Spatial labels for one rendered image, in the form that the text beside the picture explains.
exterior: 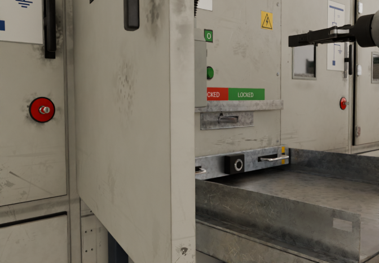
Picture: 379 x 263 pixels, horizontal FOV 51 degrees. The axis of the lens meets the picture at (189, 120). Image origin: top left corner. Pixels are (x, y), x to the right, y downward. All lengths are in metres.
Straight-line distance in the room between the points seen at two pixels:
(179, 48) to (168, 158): 0.12
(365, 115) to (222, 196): 1.52
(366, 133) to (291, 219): 1.58
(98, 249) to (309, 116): 1.03
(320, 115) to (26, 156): 1.24
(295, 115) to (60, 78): 0.98
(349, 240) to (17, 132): 0.70
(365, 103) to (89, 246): 1.55
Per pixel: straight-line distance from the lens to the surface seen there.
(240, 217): 0.72
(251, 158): 1.15
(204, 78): 0.87
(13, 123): 0.95
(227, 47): 1.09
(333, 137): 1.90
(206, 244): 0.75
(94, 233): 1.10
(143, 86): 0.51
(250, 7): 1.18
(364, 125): 2.17
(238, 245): 0.69
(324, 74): 1.82
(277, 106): 1.19
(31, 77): 0.96
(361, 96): 2.14
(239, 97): 1.12
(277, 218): 0.67
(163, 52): 0.45
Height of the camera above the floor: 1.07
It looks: 3 degrees down
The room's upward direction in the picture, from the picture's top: straight up
